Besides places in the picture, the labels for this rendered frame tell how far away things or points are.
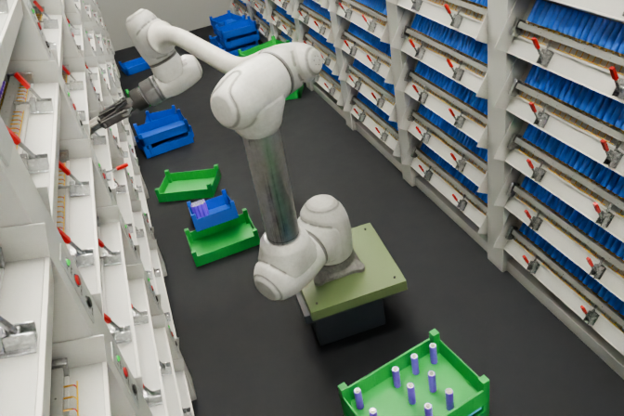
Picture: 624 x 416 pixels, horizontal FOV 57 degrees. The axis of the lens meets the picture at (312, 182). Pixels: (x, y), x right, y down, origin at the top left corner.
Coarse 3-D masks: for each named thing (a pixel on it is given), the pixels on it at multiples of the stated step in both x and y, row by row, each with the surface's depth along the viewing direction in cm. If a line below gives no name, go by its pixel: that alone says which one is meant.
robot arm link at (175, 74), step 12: (168, 60) 184; (180, 60) 187; (192, 60) 188; (156, 72) 186; (168, 72) 185; (180, 72) 186; (192, 72) 188; (168, 84) 187; (180, 84) 188; (192, 84) 192; (168, 96) 190
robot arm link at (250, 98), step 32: (256, 64) 139; (224, 96) 135; (256, 96) 136; (256, 128) 142; (256, 160) 150; (256, 192) 160; (288, 192) 160; (288, 224) 164; (288, 256) 167; (320, 256) 178; (288, 288) 170
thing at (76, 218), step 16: (64, 144) 136; (80, 144) 138; (64, 160) 136; (80, 160) 139; (64, 176) 129; (80, 176) 131; (64, 192) 124; (80, 192) 124; (64, 208) 117; (80, 208) 119; (64, 224) 112; (80, 224) 114; (96, 224) 114; (64, 240) 99; (80, 240) 109; (96, 240) 109; (80, 256) 101; (96, 256) 105; (80, 272) 101; (96, 272) 101; (96, 288) 97; (96, 304) 89
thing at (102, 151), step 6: (90, 114) 205; (96, 114) 206; (102, 132) 201; (108, 144) 192; (96, 150) 187; (102, 150) 188; (108, 150) 188; (102, 156) 184; (108, 156) 184; (102, 162) 180; (108, 162) 180; (102, 168) 177; (108, 168) 177; (114, 192) 157; (114, 198) 158
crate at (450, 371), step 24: (432, 336) 147; (408, 360) 148; (456, 360) 144; (360, 384) 143; (384, 384) 146; (456, 384) 142; (480, 384) 134; (384, 408) 140; (408, 408) 139; (456, 408) 131
